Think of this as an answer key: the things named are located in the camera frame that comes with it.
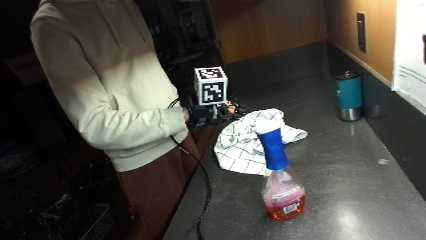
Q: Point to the white checked cloth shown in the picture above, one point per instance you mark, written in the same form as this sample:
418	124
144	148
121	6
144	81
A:
241	146

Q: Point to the teal steel travel tumbler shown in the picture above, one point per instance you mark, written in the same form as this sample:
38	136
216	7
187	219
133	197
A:
349	95

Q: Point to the the person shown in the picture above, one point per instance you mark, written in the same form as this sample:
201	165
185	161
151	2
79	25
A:
101	83

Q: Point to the orange spray bottle blue top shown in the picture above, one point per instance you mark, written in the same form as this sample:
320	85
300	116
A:
280	186

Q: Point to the black wall outlet plate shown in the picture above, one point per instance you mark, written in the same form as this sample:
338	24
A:
361	31

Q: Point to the white marker cube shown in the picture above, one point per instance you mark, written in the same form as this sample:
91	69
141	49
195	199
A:
211	86

